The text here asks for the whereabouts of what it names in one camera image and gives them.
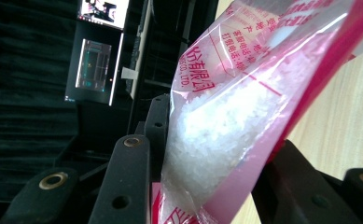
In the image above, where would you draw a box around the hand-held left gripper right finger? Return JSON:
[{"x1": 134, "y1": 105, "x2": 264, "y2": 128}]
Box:
[{"x1": 264, "y1": 139, "x2": 296, "y2": 175}]

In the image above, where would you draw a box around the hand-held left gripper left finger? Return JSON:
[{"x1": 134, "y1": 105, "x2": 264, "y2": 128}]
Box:
[{"x1": 134, "y1": 92, "x2": 172, "y2": 182}]

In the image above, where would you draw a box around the red and white plastic bag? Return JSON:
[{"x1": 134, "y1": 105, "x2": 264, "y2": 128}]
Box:
[{"x1": 150, "y1": 0, "x2": 363, "y2": 224}]

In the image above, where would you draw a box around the white tape piece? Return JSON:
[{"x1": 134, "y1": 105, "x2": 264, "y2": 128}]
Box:
[{"x1": 120, "y1": 66, "x2": 139, "y2": 81}]

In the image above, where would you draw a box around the dark computer monitor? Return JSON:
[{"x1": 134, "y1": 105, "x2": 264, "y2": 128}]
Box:
[{"x1": 63, "y1": 21, "x2": 125, "y2": 107}]

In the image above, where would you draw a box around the bright computer monitor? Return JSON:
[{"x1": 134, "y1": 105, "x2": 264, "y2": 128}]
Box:
[{"x1": 77, "y1": 0, "x2": 131, "y2": 32}]

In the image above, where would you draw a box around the dark curtain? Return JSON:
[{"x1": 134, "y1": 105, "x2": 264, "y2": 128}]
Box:
[{"x1": 0, "y1": 0, "x2": 79, "y2": 202}]

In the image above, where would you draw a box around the black metal frame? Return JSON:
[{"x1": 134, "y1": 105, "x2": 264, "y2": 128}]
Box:
[{"x1": 126, "y1": 0, "x2": 220, "y2": 135}]

